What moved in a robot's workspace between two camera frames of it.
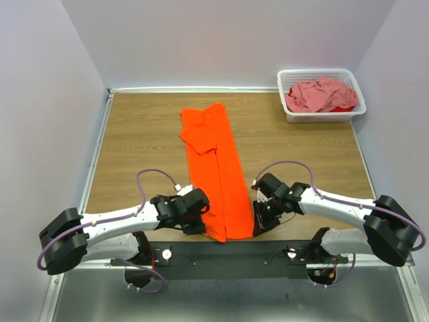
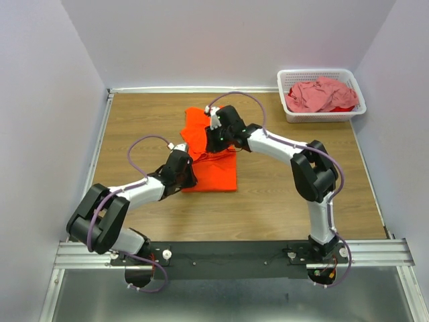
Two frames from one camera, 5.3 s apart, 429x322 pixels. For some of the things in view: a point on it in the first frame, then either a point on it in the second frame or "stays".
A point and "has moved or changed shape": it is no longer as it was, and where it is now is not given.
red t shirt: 342,109 stays
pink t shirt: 320,94 stays
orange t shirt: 216,172 has moved or changed shape
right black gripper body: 275,210 -> 219,138
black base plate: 221,259 stays
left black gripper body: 192,225 -> 187,179
